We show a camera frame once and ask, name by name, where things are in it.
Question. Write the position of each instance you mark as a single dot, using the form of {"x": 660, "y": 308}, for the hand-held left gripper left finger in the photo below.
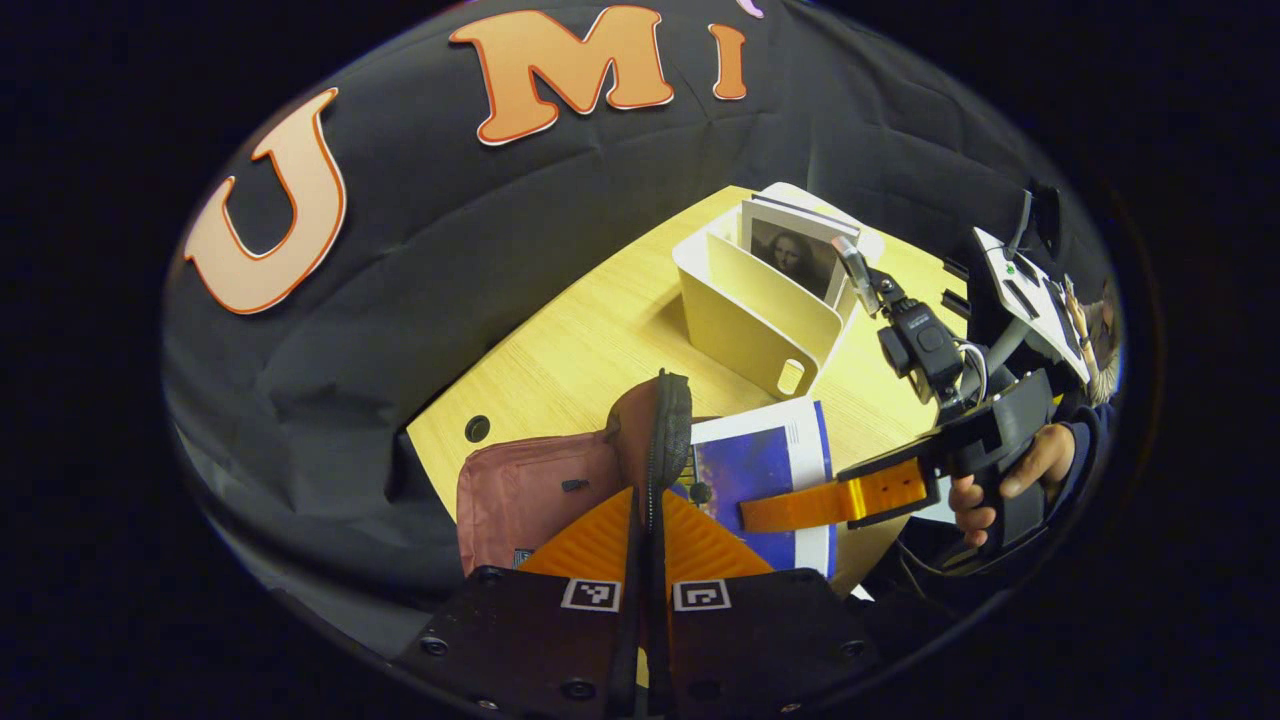
{"x": 628, "y": 640}

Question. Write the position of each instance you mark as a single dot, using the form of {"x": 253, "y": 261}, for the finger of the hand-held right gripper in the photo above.
{"x": 830, "y": 500}

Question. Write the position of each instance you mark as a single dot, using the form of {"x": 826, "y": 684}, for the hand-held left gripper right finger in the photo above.
{"x": 658, "y": 640}

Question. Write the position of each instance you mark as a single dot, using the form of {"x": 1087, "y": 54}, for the blue book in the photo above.
{"x": 750, "y": 470}

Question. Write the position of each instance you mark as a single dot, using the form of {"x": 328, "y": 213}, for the maroon schoolbag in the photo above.
{"x": 530, "y": 490}

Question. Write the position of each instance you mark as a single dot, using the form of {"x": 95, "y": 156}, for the white bookshelf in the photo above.
{"x": 740, "y": 320}

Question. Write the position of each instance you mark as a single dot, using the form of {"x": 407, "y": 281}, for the white portrait book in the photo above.
{"x": 795, "y": 255}

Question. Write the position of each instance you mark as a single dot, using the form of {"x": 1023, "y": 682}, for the person's head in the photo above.
{"x": 1105, "y": 340}

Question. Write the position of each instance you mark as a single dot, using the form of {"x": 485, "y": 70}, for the black desk grommet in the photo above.
{"x": 478, "y": 428}

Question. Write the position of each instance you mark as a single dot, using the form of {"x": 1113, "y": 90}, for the black backdrop cloth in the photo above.
{"x": 450, "y": 250}

